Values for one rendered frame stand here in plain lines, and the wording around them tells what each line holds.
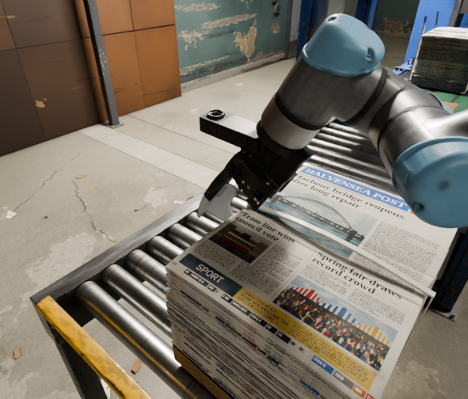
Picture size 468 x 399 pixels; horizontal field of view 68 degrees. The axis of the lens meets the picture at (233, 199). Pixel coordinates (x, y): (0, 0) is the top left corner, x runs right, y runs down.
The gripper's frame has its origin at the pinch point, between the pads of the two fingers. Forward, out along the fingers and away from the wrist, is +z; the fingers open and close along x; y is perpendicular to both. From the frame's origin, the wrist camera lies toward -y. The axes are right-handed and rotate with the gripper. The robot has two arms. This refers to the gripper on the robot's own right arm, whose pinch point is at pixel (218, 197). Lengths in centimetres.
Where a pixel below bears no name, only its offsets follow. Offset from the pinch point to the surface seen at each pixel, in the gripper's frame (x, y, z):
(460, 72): 180, 12, 5
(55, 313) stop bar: -27.3, -4.9, 25.9
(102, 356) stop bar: -26.7, 7.6, 18.3
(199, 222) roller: 12.0, -4.2, 28.0
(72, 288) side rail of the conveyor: -21.4, -8.3, 30.2
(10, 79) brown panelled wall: 70, -225, 185
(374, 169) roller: 70, 17, 15
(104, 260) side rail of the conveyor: -12.4, -10.0, 31.2
